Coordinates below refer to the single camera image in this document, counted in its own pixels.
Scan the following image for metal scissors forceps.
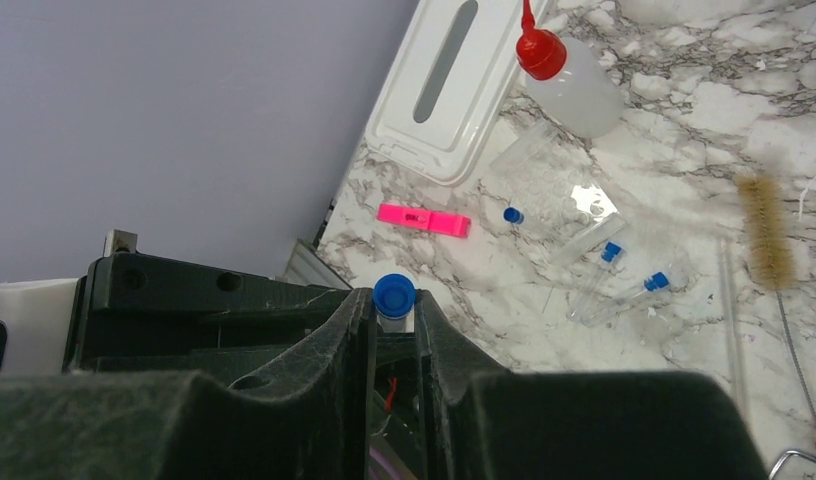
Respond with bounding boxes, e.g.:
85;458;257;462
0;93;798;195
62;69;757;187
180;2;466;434
768;449;816;479

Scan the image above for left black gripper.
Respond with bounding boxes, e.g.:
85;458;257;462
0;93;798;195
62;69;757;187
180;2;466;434
63;252;349;370

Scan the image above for glass stirring rod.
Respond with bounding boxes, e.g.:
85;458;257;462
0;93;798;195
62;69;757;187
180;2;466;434
717;237;749;419

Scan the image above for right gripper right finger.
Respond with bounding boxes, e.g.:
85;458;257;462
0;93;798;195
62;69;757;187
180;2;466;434
414;290;767;479

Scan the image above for red-capped wash bottle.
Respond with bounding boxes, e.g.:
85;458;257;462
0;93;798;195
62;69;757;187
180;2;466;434
515;1;624;139

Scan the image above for brown bottle brush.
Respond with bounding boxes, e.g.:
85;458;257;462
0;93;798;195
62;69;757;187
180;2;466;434
735;173;816;426

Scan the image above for blue-capped test tube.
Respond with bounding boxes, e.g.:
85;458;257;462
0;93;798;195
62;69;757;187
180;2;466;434
581;271;674;327
503;206;525;225
567;241;625;323
373;273;416;333

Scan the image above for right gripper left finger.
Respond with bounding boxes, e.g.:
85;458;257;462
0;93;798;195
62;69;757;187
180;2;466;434
0;289;376;479

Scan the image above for white plastic lid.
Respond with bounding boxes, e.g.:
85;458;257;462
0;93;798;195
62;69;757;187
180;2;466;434
365;0;523;186

